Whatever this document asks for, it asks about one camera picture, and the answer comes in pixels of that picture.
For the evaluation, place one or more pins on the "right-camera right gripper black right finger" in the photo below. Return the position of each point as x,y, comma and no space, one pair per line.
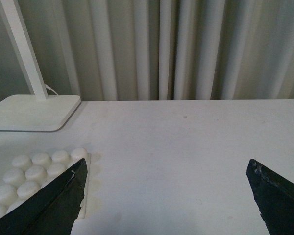
274,196

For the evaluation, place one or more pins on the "white desk lamp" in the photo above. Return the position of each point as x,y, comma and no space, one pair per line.
37,112

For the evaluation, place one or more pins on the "right-camera right gripper black left finger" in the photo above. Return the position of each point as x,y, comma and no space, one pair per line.
53,209

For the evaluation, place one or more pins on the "grey pleated curtain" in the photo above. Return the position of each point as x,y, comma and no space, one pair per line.
164,49

